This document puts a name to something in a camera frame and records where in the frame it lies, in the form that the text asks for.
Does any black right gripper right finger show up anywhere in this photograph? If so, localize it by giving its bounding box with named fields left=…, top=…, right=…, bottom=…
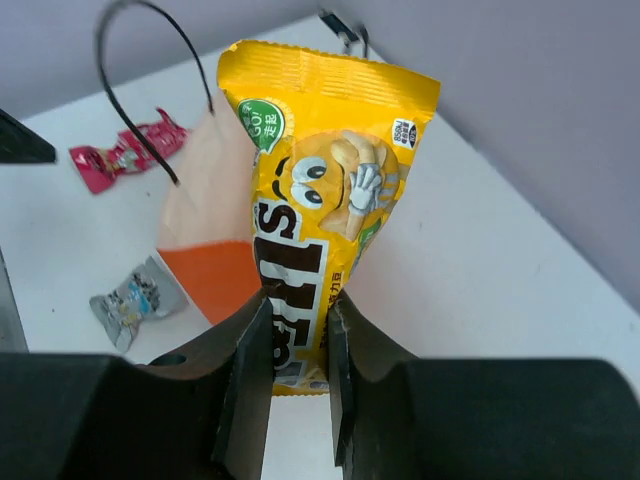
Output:
left=327, top=295, right=639, bottom=479

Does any orange paper bag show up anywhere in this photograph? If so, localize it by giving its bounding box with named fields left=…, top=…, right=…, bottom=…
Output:
left=94, top=1, right=260, bottom=325

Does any silver blue snack packet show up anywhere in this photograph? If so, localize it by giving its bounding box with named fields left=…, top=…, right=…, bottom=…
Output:
left=89, top=256, right=188, bottom=353

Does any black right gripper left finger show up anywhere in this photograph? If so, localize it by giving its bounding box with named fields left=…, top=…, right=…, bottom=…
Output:
left=1, top=293, right=273, bottom=479

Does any red pink snack packet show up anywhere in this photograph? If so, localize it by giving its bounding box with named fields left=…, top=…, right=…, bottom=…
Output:
left=69, top=107, right=190, bottom=195

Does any yellow M&M's candy bag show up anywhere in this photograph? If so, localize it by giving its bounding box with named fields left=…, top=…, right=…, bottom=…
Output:
left=217, top=40, right=441, bottom=396

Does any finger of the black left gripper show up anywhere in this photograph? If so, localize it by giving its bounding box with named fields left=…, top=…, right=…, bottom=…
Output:
left=0, top=110, right=57, bottom=164

